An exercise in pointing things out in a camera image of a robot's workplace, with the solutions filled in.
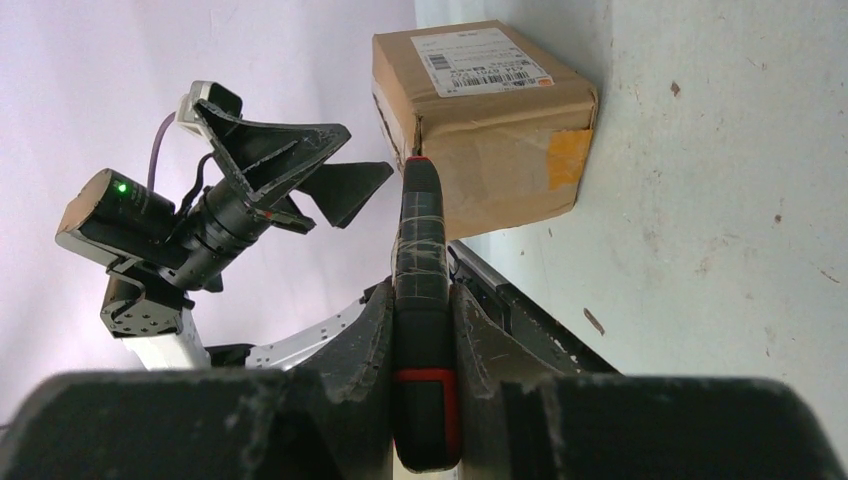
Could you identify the small brown debris piece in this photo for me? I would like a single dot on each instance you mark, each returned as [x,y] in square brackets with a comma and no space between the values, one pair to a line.
[596,324]

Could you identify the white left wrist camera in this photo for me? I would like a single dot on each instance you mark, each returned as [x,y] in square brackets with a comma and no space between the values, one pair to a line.
[207,94]

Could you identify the brown cardboard express box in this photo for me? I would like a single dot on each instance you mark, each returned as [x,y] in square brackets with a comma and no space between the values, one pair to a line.
[507,125]

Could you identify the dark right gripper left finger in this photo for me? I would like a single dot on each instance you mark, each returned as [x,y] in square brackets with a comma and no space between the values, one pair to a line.
[326,418]

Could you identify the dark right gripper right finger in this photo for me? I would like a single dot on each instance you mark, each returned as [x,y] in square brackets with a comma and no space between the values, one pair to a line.
[524,419]

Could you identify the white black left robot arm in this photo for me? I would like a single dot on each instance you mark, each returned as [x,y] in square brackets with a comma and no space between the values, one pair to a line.
[157,252]

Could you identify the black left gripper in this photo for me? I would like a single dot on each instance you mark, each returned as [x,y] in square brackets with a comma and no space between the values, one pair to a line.
[262,163]

